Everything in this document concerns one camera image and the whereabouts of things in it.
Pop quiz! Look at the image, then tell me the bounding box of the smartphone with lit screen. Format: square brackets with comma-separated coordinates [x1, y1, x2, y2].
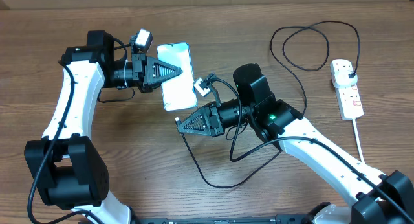
[157, 42, 197, 111]

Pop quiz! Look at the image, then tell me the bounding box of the black charger cable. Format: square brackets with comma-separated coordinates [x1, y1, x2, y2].
[174, 20, 361, 189]

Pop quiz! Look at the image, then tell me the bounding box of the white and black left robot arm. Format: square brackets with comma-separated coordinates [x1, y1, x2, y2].
[24, 29, 182, 223]

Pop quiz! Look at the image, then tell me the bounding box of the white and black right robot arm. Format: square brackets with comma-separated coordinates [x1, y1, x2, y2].
[176, 63, 413, 223]

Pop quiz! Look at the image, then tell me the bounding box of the white charger plug adapter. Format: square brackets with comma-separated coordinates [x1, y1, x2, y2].
[332, 71, 358, 89]

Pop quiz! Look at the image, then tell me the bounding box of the white power strip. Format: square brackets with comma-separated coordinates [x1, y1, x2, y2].
[330, 59, 364, 120]

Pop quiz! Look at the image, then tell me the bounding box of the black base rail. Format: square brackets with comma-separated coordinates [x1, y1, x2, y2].
[77, 213, 366, 224]

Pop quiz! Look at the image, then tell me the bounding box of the white power strip cord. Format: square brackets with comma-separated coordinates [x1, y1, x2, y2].
[351, 118, 365, 163]

